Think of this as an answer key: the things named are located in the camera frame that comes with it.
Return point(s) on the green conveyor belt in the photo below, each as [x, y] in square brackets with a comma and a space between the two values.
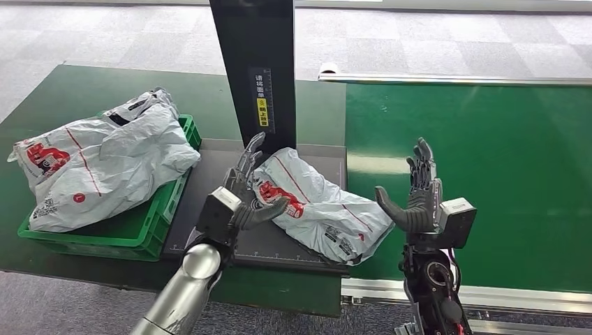
[508, 138]

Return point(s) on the black scanner base plate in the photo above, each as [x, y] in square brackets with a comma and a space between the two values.
[212, 162]

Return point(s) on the green plastic crate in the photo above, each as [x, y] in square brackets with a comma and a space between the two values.
[138, 226]

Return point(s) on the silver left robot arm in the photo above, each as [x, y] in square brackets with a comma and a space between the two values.
[189, 286]

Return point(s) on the white mailer package red print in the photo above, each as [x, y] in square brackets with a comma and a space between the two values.
[323, 208]

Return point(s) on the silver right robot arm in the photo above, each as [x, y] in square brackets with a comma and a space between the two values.
[432, 286]

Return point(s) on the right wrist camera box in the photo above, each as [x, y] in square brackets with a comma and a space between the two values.
[458, 219]

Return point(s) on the grey metal conveyor bracket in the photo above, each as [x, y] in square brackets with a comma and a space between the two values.
[407, 329]

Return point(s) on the large white plastic mailer package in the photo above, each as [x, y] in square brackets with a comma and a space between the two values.
[115, 157]

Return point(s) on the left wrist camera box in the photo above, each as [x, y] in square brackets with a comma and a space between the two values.
[217, 212]

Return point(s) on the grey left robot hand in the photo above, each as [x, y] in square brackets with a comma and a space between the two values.
[247, 208]

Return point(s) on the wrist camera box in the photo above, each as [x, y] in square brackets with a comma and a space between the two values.
[217, 212]
[458, 219]

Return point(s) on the yellow black column label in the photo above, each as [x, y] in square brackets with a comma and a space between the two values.
[262, 101]

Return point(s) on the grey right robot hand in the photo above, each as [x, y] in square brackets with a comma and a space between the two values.
[423, 208]

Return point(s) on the aluminium conveyor side rail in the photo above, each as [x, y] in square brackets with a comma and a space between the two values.
[374, 291]
[462, 79]

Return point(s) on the black scanner column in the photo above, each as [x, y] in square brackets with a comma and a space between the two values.
[256, 46]

